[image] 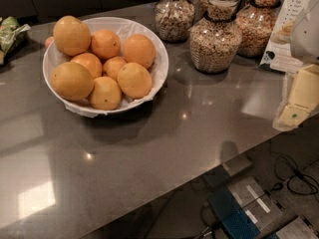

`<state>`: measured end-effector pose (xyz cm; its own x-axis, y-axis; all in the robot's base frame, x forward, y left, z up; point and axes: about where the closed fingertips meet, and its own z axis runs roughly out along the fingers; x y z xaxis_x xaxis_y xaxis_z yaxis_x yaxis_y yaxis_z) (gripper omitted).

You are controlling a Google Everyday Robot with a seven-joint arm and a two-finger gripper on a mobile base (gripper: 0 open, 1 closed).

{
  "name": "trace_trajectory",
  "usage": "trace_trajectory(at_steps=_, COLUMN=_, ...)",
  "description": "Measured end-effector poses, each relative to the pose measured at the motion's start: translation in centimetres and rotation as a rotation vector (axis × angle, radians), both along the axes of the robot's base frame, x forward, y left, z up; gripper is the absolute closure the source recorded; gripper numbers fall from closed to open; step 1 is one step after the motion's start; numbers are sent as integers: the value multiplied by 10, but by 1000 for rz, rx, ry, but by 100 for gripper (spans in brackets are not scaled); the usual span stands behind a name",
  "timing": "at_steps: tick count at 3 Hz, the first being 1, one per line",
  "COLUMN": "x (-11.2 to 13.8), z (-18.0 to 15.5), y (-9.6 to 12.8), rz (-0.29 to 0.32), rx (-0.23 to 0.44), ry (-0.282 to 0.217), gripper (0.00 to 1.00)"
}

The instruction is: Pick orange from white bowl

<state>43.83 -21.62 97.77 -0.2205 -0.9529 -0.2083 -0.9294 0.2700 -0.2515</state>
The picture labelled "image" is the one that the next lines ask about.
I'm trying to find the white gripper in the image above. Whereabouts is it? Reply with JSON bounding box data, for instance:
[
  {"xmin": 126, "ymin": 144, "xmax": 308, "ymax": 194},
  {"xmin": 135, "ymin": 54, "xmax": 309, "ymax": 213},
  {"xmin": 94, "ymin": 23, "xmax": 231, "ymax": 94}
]
[{"xmin": 272, "ymin": 0, "xmax": 319, "ymax": 131}]

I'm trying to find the white paper bowl liner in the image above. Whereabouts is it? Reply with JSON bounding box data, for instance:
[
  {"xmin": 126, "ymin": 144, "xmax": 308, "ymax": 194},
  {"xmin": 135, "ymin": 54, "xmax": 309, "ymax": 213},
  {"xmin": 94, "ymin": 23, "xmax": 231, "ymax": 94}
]
[{"xmin": 46, "ymin": 18, "xmax": 167, "ymax": 120}]

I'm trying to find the white bowl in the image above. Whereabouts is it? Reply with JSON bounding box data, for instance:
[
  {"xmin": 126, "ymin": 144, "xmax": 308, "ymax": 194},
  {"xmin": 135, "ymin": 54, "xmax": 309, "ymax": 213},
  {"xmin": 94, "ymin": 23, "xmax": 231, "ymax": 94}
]
[{"xmin": 42, "ymin": 16, "xmax": 169, "ymax": 120}]

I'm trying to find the pink fruit behind bowl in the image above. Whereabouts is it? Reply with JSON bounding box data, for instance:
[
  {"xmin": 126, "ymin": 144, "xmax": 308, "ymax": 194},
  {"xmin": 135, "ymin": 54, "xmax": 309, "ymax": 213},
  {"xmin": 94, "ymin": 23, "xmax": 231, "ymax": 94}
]
[{"xmin": 45, "ymin": 36, "xmax": 54, "ymax": 48}]

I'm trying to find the allergen info card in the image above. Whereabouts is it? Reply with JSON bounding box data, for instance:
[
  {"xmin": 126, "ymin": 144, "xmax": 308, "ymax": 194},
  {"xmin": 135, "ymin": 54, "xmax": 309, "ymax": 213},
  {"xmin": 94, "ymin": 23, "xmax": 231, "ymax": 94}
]
[{"xmin": 259, "ymin": 0, "xmax": 309, "ymax": 73}]

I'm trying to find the right glass cereal jar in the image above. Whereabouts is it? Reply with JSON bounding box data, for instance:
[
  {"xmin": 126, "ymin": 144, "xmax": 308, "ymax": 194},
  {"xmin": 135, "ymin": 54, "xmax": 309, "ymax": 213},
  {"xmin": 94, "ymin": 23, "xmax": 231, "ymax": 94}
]
[{"xmin": 236, "ymin": 0, "xmax": 281, "ymax": 58}]

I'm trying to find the front glass cereal jar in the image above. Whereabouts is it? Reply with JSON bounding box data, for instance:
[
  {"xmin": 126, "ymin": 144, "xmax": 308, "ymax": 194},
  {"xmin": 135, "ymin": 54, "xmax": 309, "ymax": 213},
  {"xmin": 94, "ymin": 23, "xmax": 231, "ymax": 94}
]
[{"xmin": 189, "ymin": 0, "xmax": 242, "ymax": 74}]

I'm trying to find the blue floor box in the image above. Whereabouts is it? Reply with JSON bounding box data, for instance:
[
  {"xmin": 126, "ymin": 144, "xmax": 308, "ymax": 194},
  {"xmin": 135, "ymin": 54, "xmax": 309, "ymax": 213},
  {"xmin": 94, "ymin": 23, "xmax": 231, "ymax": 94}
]
[{"xmin": 208, "ymin": 188, "xmax": 260, "ymax": 239}]

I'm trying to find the orange front right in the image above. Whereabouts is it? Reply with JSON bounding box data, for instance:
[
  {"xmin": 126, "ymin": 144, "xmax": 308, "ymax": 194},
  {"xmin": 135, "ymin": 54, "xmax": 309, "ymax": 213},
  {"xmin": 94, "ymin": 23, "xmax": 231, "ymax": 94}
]
[{"xmin": 118, "ymin": 63, "xmax": 153, "ymax": 99}]

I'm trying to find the orange top right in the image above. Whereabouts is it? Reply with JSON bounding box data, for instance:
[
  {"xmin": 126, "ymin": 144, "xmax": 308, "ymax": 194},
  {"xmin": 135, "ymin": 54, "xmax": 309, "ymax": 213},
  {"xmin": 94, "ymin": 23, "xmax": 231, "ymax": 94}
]
[{"xmin": 122, "ymin": 34, "xmax": 157, "ymax": 69}]

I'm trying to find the small orange centre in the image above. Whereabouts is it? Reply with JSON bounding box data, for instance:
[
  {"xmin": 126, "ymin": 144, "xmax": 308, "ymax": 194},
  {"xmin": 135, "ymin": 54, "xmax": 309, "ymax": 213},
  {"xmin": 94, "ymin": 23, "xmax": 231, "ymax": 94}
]
[{"xmin": 103, "ymin": 56, "xmax": 127, "ymax": 80}]

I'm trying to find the orange front middle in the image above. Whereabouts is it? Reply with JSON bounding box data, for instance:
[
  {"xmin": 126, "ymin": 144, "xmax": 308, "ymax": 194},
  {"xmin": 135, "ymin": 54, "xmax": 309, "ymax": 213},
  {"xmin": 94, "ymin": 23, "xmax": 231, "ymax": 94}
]
[{"xmin": 88, "ymin": 77, "xmax": 122, "ymax": 111}]

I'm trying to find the orange top middle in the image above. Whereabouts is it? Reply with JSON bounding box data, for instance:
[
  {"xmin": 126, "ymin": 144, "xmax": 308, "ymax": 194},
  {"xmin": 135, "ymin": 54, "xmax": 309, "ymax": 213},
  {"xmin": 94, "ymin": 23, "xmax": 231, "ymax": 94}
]
[{"xmin": 91, "ymin": 29, "xmax": 121, "ymax": 60}]

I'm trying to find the large orange front left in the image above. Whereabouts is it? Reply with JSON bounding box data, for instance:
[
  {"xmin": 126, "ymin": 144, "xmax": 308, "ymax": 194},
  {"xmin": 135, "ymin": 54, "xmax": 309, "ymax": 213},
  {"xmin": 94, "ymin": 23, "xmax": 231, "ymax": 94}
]
[{"xmin": 50, "ymin": 62, "xmax": 94, "ymax": 101}]

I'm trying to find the large orange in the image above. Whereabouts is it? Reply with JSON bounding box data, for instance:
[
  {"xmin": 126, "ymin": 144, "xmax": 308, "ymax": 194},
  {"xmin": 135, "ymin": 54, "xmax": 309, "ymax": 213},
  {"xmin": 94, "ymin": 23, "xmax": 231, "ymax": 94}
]
[
  {"xmin": 50, "ymin": 62, "xmax": 94, "ymax": 101},
  {"xmin": 53, "ymin": 16, "xmax": 91, "ymax": 56}
]

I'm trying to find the large orange top left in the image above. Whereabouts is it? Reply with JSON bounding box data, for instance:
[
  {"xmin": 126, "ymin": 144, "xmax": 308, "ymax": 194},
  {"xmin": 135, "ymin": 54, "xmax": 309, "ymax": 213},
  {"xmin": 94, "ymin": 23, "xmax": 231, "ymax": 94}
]
[{"xmin": 53, "ymin": 16, "xmax": 91, "ymax": 56}]

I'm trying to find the green snack packet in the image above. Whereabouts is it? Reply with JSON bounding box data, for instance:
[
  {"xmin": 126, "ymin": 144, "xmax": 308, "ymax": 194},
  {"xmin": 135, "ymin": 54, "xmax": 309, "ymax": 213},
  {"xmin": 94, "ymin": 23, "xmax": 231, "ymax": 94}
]
[{"xmin": 0, "ymin": 16, "xmax": 31, "ymax": 66}]

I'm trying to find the black floor cable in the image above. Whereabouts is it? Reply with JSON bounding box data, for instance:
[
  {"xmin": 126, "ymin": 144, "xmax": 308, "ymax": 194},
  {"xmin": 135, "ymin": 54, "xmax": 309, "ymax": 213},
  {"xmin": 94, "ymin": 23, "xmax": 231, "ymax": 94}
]
[{"xmin": 268, "ymin": 139, "xmax": 319, "ymax": 204}]

